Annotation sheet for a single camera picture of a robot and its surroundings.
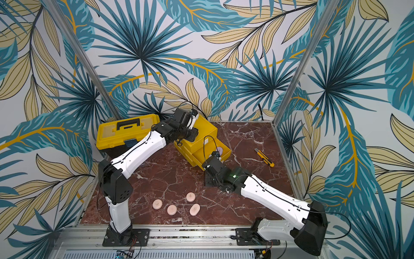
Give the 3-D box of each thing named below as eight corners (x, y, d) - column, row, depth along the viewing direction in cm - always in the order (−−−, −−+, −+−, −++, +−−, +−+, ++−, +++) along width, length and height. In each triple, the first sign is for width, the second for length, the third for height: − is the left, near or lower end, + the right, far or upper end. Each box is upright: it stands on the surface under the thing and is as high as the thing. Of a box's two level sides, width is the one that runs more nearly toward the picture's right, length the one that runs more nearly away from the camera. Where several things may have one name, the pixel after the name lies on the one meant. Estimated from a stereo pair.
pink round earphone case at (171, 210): (166, 215, 82) (166, 214, 80) (168, 206, 84) (167, 204, 83) (176, 215, 82) (175, 214, 80) (177, 206, 84) (176, 204, 83)
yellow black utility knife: (270, 169, 99) (271, 167, 97) (252, 151, 107) (253, 149, 105) (274, 166, 100) (275, 164, 98) (256, 148, 108) (256, 147, 106)
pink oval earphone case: (189, 216, 82) (189, 214, 79) (190, 204, 85) (189, 203, 83) (200, 216, 82) (200, 214, 79) (200, 204, 85) (200, 203, 83)
